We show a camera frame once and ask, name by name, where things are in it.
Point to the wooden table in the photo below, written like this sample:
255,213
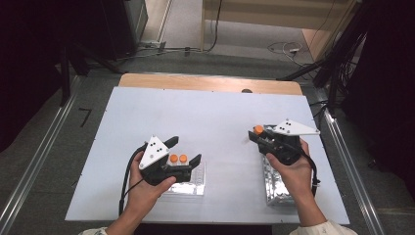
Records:
195,83

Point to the orange-capped clear tube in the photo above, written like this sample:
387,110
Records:
174,158
258,129
183,158

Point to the grey power strip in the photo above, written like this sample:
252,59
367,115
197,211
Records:
153,44

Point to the black cabinet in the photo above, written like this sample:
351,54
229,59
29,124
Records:
120,26

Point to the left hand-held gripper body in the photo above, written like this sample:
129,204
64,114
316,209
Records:
156,173

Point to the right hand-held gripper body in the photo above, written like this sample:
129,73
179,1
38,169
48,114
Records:
284,148

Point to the aluminium floor rail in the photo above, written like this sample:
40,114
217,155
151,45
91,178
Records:
339,137
36,163

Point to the black metal stand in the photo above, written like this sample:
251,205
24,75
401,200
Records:
65,75

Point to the person's right hand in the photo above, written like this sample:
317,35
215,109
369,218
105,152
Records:
298,178

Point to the clear plastic well plate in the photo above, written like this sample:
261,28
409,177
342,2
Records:
191,187

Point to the person's left hand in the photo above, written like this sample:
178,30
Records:
143,196

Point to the white table board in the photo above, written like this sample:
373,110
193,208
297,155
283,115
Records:
195,124

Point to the light wooden furniture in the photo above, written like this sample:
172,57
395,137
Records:
277,13

